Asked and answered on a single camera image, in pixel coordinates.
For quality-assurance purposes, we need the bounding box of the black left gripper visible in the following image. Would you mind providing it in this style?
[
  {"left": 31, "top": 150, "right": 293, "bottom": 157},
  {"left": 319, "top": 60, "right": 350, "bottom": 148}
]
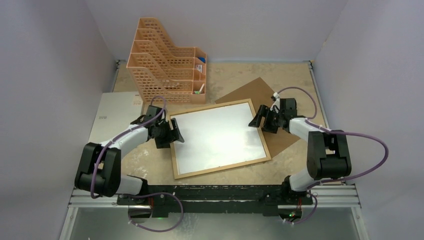
[{"left": 155, "top": 118, "right": 184, "bottom": 149}]

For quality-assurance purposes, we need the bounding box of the wooden picture frame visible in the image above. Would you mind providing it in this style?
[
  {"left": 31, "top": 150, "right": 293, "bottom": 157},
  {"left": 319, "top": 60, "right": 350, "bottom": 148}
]
[{"left": 168, "top": 98, "right": 273, "bottom": 180}]

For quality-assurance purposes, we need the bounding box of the printed photo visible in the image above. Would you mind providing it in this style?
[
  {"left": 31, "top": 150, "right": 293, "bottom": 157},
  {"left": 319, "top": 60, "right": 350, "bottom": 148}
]
[{"left": 172, "top": 101, "right": 269, "bottom": 176}]

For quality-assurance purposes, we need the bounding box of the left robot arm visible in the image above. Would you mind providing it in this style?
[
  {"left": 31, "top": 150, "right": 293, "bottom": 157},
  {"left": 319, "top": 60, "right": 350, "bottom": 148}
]
[{"left": 74, "top": 105, "right": 185, "bottom": 205}]

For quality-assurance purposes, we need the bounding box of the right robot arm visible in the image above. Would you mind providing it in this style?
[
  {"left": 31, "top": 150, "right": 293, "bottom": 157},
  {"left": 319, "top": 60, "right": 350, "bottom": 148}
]
[{"left": 248, "top": 97, "right": 352, "bottom": 204}]

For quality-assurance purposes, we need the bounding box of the grey booklet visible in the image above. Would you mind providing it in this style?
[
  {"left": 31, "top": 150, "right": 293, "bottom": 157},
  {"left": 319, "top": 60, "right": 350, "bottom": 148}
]
[{"left": 88, "top": 91, "right": 144, "bottom": 143}]

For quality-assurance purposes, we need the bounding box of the green white item in organizer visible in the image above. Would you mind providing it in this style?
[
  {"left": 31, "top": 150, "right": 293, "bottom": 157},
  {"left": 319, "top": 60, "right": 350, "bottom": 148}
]
[{"left": 193, "top": 82, "right": 206, "bottom": 95}]

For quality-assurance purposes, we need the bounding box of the orange plastic file organizer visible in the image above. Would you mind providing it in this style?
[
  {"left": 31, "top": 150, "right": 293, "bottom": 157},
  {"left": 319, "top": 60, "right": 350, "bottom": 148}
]
[{"left": 126, "top": 17, "right": 207, "bottom": 105}]

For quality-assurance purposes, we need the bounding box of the red white item in organizer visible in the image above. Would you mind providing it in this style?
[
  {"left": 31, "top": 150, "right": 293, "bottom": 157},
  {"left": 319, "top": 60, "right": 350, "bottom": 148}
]
[{"left": 195, "top": 64, "right": 203, "bottom": 73}]

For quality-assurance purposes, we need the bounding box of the blue item in organizer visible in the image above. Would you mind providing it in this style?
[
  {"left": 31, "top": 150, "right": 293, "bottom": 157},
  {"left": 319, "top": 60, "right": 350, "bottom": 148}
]
[{"left": 198, "top": 57, "right": 206, "bottom": 64}]

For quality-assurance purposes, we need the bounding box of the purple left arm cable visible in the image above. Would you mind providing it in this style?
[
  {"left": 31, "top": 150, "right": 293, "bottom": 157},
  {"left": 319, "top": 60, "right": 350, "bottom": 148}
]
[{"left": 90, "top": 95, "right": 184, "bottom": 233}]

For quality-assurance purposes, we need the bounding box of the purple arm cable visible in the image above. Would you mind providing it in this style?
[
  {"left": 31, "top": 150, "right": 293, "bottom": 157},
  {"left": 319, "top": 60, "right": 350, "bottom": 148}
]
[
  {"left": 90, "top": 95, "right": 184, "bottom": 233},
  {"left": 271, "top": 86, "right": 390, "bottom": 225}
]

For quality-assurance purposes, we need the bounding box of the brown frame backing board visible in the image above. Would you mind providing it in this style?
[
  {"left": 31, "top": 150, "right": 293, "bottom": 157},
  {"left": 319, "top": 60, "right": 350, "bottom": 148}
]
[{"left": 215, "top": 77, "right": 300, "bottom": 158}]

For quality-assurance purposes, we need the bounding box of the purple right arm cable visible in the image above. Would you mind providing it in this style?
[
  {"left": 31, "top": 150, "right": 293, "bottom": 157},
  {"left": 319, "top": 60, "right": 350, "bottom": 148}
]
[{"left": 271, "top": 86, "right": 390, "bottom": 225}]

